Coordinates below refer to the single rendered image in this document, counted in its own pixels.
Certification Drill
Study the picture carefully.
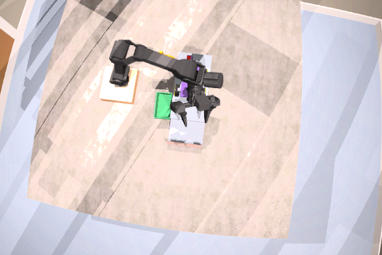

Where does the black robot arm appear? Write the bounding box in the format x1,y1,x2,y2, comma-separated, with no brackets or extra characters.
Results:
109,39,224,112

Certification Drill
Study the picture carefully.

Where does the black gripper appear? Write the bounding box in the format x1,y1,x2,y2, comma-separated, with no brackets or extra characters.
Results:
170,86,220,127

